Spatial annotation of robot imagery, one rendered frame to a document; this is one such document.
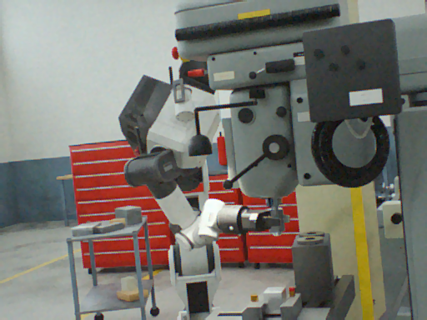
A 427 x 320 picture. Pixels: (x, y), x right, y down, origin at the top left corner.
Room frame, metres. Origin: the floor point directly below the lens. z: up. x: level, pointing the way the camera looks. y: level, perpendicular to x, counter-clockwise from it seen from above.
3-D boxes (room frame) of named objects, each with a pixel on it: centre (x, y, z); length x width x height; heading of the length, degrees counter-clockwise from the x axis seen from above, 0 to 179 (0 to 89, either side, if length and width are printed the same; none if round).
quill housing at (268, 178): (1.94, -0.16, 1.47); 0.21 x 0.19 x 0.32; 161
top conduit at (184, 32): (1.79, -0.14, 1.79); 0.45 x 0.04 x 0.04; 71
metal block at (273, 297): (1.86, -0.12, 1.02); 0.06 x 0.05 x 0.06; 162
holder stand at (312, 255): (2.29, -0.30, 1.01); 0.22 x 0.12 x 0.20; 168
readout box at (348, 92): (1.53, -0.33, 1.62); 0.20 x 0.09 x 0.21; 71
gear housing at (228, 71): (1.93, -0.20, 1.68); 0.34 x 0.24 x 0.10; 71
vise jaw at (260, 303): (1.87, -0.07, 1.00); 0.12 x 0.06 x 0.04; 162
